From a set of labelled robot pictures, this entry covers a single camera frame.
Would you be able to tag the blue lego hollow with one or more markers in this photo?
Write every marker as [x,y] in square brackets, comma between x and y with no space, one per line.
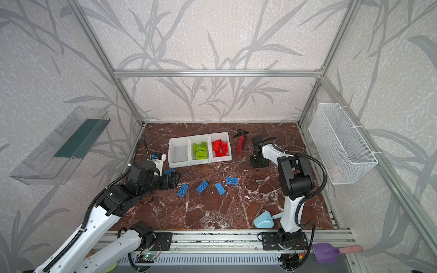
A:
[232,181]

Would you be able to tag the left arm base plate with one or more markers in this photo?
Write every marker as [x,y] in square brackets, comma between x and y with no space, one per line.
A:
[160,241]

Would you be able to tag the purple toy shovel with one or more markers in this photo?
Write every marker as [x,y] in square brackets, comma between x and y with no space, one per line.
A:
[325,253]

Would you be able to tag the white bin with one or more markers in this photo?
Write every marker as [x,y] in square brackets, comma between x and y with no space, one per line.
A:
[198,139]
[225,138]
[178,155]

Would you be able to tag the light blue toy shovel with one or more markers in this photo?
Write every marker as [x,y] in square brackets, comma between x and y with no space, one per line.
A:
[266,220]

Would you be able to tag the red spray bottle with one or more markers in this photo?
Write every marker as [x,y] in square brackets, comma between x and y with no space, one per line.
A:
[242,136]

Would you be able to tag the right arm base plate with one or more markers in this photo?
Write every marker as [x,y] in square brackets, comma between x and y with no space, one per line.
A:
[270,242]

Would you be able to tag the white right bin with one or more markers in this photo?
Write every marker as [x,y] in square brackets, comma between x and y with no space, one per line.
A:
[225,138]

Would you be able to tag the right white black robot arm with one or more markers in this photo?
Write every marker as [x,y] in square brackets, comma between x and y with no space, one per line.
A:
[301,177]

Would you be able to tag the right circuit board wiring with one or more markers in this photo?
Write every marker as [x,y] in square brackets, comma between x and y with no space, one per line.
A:
[292,261]

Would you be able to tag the white left bin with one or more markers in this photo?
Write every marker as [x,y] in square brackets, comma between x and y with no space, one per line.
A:
[178,155]

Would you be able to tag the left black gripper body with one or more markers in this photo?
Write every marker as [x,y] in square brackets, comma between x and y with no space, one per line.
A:
[166,181]

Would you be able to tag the clear plastic wall tray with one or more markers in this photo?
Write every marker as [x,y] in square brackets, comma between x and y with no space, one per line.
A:
[57,157]

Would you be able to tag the white middle bin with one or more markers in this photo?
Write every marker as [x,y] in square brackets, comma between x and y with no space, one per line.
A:
[198,139]

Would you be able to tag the left circuit board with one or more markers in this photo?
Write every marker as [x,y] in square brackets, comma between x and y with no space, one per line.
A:
[148,258]

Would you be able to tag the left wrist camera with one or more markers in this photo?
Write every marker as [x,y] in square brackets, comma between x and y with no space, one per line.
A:
[158,159]

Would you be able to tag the red lego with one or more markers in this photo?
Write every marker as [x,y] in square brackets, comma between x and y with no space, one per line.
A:
[217,146]
[224,147]

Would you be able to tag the red lego bottom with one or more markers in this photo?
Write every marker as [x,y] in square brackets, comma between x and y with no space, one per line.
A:
[224,147]

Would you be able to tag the white wire basket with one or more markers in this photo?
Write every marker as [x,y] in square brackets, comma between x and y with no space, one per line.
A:
[343,150]

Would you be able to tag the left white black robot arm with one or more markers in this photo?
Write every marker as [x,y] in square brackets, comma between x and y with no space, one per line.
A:
[107,208]

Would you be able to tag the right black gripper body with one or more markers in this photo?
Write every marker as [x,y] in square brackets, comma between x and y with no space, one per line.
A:
[257,154]

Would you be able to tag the blue lego studs up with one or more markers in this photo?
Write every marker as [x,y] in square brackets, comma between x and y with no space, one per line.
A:
[221,190]

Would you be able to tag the blue lego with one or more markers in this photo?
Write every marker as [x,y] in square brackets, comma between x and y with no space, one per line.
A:
[183,190]
[169,171]
[202,186]

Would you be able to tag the aluminium front rail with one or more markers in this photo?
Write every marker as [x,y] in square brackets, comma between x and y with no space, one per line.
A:
[226,247]

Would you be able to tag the green lego hollow up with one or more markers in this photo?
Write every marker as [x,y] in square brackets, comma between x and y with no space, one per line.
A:
[201,153]

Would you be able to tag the red lego studs up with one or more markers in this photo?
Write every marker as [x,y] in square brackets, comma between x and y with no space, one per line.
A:
[218,154]

